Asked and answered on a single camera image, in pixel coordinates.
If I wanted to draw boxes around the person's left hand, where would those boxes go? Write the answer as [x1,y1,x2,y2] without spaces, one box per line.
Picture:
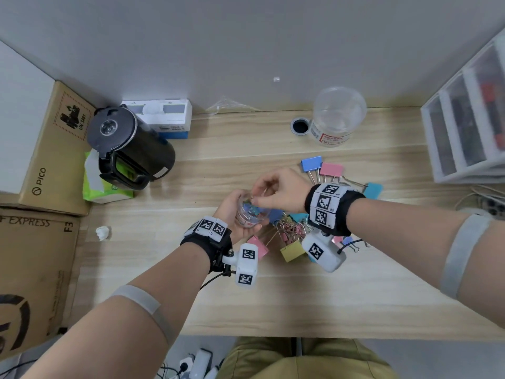
[213,189,264,246]

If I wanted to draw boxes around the person's right hand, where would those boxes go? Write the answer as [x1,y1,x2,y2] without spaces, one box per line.
[250,168,315,214]

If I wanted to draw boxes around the small clear plastic jar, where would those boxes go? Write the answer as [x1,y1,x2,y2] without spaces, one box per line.
[235,192,273,230]

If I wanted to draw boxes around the cluster of small colourful clips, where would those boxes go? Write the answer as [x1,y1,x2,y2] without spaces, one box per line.
[239,201,269,227]

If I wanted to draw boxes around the pile of colourful binder clips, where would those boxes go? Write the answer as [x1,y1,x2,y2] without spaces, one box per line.
[246,155,384,263]

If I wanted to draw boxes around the large clear plastic jar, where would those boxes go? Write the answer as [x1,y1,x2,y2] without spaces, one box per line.
[309,86,368,148]

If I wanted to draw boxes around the person's left forearm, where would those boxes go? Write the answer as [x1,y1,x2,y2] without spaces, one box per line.
[23,242,212,379]

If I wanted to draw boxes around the person's right forearm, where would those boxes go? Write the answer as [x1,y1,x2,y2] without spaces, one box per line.
[347,197,505,328]

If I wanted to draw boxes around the person's olive trousers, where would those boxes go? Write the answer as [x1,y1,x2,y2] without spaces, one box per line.
[227,337,399,379]

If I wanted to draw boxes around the black left wristband with markers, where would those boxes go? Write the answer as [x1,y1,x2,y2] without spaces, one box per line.
[180,216,234,273]

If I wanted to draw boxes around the black wristband with markers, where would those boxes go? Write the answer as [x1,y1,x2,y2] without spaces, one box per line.
[180,216,234,273]
[304,183,367,237]

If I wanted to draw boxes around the black right wristband with markers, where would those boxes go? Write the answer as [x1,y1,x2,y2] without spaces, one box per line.
[304,183,367,237]

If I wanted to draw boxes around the black electric kettle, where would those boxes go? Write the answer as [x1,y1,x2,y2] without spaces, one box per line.
[86,105,176,191]

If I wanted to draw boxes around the clear plastic wrapper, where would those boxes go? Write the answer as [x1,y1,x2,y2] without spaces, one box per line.
[205,96,261,114]

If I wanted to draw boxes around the white and blue box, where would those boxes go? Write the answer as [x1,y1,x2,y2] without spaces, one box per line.
[121,99,193,141]

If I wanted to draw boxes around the green tissue pack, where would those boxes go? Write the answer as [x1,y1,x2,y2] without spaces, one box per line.
[82,149,135,205]

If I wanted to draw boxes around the white power strip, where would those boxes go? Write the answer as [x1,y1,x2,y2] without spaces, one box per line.
[157,348,221,379]

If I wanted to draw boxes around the white plastic drawer unit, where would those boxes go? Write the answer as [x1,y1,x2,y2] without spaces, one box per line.
[420,27,505,184]

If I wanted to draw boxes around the small brown cardboard box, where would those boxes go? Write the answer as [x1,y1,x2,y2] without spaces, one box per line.
[17,81,97,217]

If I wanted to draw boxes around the large brown cardboard box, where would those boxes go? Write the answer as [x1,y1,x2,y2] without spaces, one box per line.
[0,207,82,360]

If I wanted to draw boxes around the grey smartphone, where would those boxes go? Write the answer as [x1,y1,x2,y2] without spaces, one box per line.
[479,193,505,220]

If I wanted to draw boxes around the white cabinet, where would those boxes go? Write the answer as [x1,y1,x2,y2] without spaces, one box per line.
[0,39,56,194]

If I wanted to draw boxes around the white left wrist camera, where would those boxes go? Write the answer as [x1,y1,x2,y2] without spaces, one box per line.
[220,243,259,288]

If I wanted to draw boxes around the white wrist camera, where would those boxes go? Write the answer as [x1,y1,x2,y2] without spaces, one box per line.
[220,243,259,288]
[301,231,348,273]

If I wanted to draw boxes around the black camera cable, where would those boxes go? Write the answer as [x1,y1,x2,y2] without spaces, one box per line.
[337,238,366,255]
[199,271,231,291]

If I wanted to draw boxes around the grey desk cable grommet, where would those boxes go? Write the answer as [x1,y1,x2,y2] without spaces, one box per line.
[290,117,311,136]

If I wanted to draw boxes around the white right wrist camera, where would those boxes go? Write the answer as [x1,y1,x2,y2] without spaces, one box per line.
[301,231,348,273]

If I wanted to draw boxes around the white cable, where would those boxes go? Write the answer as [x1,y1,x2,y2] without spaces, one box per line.
[456,184,505,212]

